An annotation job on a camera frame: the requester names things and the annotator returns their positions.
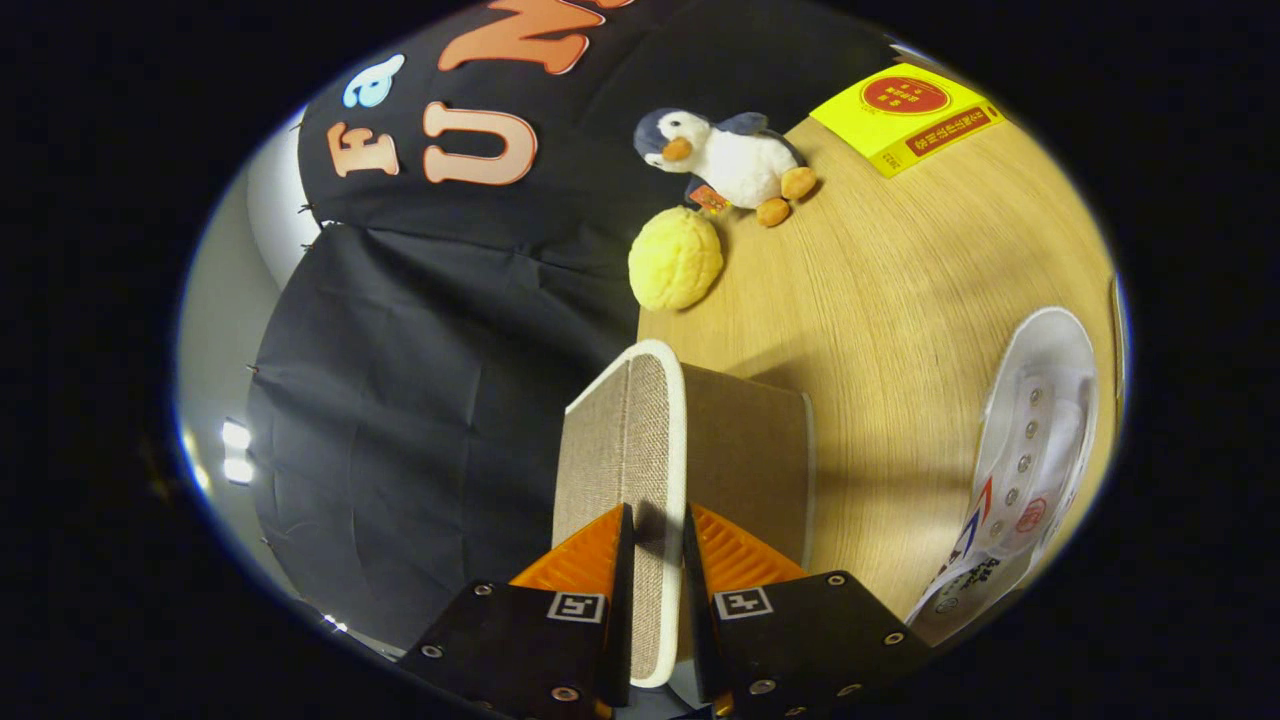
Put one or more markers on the yellow plush bun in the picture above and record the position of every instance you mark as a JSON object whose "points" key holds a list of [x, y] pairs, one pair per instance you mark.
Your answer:
{"points": [[675, 260]]}

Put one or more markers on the yellow book with red label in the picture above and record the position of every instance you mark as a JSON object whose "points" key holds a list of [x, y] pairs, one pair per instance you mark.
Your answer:
{"points": [[900, 110]]}

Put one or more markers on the beige fabric storage box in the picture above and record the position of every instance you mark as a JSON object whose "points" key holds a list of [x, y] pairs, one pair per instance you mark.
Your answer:
{"points": [[620, 440]]}

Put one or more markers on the penguin plush toy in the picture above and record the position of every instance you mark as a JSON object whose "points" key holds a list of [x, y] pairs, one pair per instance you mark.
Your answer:
{"points": [[735, 160]]}

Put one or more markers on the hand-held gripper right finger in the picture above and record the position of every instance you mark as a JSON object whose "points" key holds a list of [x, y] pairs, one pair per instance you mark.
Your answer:
{"points": [[800, 640]]}

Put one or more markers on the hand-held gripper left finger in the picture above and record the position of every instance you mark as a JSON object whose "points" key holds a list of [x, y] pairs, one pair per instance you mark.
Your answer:
{"points": [[520, 640]]}

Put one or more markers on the ceiling light strip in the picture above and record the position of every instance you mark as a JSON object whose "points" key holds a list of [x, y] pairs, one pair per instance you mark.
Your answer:
{"points": [[236, 437]]}

